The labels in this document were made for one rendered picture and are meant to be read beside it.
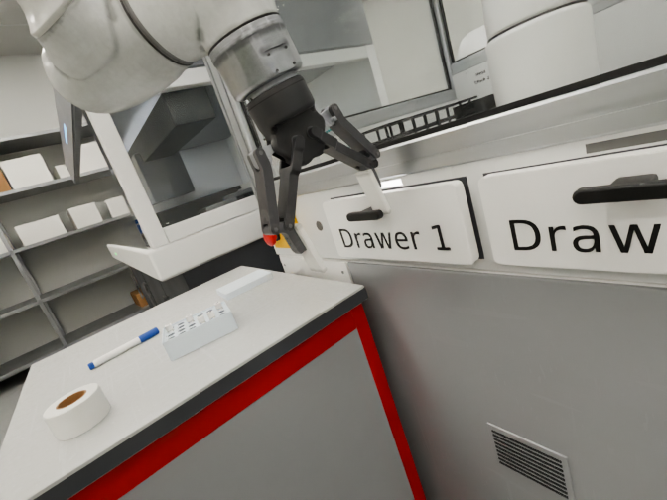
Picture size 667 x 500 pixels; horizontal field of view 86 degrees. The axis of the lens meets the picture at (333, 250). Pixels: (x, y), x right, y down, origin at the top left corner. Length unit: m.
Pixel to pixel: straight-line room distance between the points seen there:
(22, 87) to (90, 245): 1.61
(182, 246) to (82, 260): 3.37
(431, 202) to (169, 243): 0.93
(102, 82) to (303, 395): 0.53
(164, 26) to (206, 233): 0.88
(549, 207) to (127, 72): 0.48
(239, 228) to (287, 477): 0.84
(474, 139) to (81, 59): 0.44
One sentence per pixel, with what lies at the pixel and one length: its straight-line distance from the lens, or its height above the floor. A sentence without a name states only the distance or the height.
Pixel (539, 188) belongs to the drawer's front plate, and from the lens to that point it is 0.43.
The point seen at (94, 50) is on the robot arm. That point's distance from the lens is 0.49.
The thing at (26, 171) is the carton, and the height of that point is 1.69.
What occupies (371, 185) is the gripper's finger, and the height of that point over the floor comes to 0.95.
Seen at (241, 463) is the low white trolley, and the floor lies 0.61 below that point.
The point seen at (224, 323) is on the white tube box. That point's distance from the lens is 0.69.
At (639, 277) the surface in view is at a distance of 0.45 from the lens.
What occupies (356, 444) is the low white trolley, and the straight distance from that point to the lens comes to 0.79.
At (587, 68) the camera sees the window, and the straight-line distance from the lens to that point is 0.43.
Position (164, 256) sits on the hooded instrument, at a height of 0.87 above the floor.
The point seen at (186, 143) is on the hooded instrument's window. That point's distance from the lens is 1.30.
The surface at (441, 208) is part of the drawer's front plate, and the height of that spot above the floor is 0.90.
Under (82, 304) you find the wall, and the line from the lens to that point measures 4.61.
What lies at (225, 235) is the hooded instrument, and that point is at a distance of 1.28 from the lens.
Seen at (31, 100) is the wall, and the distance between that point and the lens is 4.79.
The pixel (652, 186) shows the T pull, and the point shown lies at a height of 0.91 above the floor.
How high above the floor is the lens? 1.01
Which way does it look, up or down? 14 degrees down
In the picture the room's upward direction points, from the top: 19 degrees counter-clockwise
